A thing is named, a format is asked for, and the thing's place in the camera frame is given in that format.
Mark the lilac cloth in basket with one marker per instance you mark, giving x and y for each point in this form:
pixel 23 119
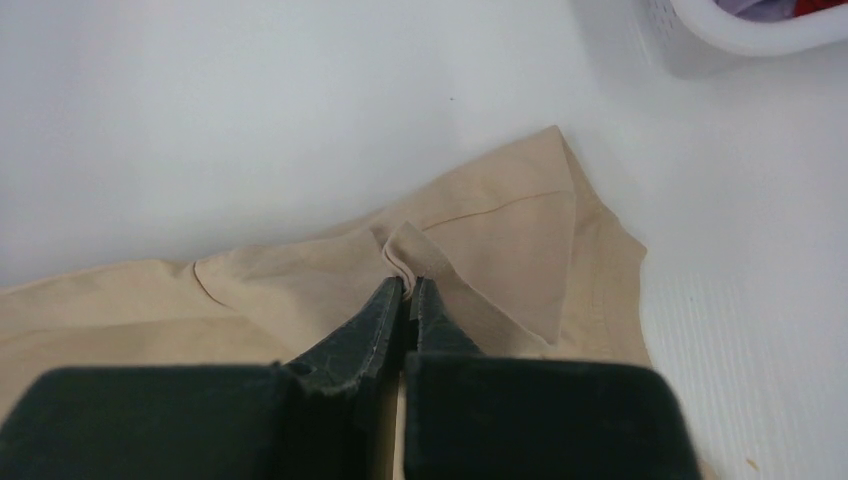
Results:
pixel 761 11

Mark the beige t shirt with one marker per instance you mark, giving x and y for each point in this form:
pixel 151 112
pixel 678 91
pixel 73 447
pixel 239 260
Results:
pixel 527 259

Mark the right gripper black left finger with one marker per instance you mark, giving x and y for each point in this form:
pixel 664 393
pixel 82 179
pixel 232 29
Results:
pixel 328 414

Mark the red t shirt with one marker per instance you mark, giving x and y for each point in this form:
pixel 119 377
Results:
pixel 807 7

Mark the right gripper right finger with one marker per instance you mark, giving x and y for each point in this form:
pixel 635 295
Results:
pixel 474 416

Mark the white plastic basket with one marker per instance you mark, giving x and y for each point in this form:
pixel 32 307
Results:
pixel 696 38

